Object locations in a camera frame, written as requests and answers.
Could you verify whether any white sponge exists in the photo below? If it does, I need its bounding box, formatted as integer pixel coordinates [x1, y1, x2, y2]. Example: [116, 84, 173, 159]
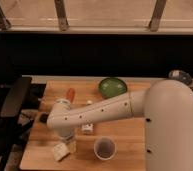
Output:
[52, 143, 70, 161]

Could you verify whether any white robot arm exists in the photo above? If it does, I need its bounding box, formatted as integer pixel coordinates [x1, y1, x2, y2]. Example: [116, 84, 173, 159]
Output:
[47, 80, 193, 171]

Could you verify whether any green ceramic bowl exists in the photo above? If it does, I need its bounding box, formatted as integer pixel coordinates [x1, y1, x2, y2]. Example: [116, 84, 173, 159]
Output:
[98, 77, 128, 98]

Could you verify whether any dark blue bowl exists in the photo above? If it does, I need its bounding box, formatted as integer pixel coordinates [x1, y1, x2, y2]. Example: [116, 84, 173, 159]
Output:
[168, 70, 193, 85]

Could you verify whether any white tube bottle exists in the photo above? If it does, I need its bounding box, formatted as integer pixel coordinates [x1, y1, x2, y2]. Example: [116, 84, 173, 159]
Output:
[81, 100, 95, 135]

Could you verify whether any orange carrot toy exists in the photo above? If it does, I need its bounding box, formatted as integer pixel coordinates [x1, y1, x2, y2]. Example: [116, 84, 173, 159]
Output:
[66, 88, 75, 102]

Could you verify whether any black office chair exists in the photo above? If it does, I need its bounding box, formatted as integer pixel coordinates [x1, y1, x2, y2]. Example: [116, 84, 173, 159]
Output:
[0, 77, 33, 171]

